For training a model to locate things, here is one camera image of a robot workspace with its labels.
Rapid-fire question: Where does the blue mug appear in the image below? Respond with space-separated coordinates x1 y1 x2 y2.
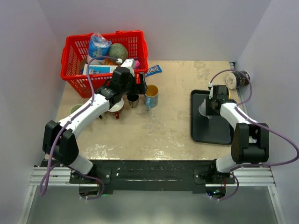
144 85 159 111

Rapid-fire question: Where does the brown maroon mug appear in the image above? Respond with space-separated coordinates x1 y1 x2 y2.
127 95 139 108

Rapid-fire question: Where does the grey mug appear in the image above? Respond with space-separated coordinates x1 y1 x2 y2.
199 97 212 119

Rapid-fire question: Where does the dark red mug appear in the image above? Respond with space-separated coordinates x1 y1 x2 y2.
107 98 124 119

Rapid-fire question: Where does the green mug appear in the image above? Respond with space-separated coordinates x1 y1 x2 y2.
70 104 82 114

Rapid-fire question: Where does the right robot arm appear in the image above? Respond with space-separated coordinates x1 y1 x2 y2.
199 84 269 183

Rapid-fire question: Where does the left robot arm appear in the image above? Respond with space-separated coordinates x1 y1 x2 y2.
43 67 147 183

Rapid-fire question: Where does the black white paper cup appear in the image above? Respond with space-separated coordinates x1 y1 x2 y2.
225 71 249 90

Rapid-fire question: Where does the blue candy packet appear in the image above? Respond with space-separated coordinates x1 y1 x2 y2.
145 65 162 77

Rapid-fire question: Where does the pink purple toy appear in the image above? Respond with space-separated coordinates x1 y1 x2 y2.
134 60 140 70

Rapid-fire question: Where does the black tray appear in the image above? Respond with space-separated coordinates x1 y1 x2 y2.
190 90 234 145

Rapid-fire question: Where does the green melon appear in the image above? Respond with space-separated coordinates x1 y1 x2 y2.
108 43 128 61

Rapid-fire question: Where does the blue white box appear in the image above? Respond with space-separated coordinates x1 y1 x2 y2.
80 64 117 75

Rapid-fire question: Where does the blue white plastic bag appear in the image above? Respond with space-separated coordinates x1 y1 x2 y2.
87 33 112 63

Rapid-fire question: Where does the red plastic basket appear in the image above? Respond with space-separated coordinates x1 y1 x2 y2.
60 30 148 98

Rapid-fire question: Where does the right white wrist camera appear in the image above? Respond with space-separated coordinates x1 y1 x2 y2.
208 83 213 99

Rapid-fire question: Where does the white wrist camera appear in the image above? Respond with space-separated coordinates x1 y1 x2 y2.
120 59 135 76
208 83 213 99

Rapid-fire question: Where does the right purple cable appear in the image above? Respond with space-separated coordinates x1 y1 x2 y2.
209 69 299 168

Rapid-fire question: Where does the purple cable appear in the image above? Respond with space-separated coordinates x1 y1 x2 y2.
209 69 299 168
38 56 123 196

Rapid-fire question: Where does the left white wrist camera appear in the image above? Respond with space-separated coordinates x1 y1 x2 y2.
120 59 135 76

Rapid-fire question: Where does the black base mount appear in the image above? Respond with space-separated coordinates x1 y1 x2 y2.
70 160 235 195

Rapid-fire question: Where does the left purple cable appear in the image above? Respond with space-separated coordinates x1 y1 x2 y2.
38 56 123 196

